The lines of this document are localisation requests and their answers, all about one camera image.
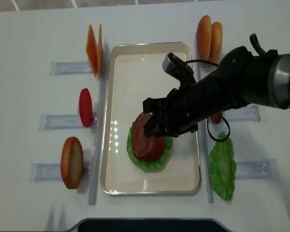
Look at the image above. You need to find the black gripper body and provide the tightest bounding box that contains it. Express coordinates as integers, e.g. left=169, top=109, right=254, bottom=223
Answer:
left=157, top=79, right=209, bottom=137

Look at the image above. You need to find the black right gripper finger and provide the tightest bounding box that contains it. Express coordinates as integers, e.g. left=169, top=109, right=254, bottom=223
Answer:
left=143, top=98, right=166, bottom=116

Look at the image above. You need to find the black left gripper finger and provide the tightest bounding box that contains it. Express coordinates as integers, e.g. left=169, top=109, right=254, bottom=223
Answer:
left=144, top=115, right=162, bottom=137

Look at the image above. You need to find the brown meat patty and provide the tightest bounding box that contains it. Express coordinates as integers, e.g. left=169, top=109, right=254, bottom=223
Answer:
left=131, top=113, right=157, bottom=161
left=210, top=111, right=223, bottom=124

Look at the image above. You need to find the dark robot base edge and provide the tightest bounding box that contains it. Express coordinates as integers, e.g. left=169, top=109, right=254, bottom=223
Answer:
left=74, top=219, right=228, bottom=232

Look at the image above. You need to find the green lettuce on tray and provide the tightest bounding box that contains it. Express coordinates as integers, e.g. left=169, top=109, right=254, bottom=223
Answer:
left=127, top=127, right=173, bottom=172

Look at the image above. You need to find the standing green lettuce leaf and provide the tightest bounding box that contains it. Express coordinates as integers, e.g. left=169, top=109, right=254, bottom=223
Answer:
left=209, top=132, right=236, bottom=201

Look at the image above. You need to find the standing red tomato slice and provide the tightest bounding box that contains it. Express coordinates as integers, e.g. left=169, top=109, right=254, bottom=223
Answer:
left=79, top=88, right=93, bottom=128

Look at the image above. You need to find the orange cheese slice front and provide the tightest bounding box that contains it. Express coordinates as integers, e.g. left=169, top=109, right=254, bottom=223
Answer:
left=86, top=24, right=98, bottom=77

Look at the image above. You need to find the clear holder tomato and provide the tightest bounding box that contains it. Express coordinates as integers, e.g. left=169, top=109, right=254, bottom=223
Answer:
left=38, top=114, right=85, bottom=131

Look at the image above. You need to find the white rectangular tray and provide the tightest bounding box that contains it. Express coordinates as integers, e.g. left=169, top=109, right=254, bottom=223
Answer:
left=101, top=42, right=200, bottom=195

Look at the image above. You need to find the plain bun slice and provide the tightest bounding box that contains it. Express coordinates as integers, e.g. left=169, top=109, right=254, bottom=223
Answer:
left=209, top=22, right=223, bottom=63

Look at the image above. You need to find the clear holder patty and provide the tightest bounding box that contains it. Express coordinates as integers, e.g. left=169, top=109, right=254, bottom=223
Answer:
left=223, top=105, right=261, bottom=122

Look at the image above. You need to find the sesame bun top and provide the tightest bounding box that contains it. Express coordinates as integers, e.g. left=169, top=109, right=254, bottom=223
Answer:
left=196, top=15, right=212, bottom=60

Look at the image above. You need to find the standing bun slice left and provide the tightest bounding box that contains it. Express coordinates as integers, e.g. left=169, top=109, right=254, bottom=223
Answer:
left=60, top=137, right=84, bottom=189

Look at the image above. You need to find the clear holder left bun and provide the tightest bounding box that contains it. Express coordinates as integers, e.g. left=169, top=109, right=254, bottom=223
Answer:
left=30, top=162, right=90, bottom=182

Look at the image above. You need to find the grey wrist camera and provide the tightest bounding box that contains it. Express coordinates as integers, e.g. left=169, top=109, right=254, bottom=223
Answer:
left=162, top=52, right=183, bottom=80

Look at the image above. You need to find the clear acrylic left rail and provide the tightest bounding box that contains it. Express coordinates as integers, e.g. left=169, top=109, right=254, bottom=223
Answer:
left=88, top=40, right=110, bottom=205

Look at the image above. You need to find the clear acrylic rail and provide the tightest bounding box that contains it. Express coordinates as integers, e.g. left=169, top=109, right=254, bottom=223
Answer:
left=88, top=40, right=110, bottom=205
left=193, top=33, right=214, bottom=203

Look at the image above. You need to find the clear acrylic right rail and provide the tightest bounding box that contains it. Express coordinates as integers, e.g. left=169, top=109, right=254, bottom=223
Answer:
left=193, top=33, right=214, bottom=203

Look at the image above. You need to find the black cable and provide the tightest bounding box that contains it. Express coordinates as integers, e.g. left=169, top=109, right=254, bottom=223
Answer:
left=172, top=33, right=266, bottom=143

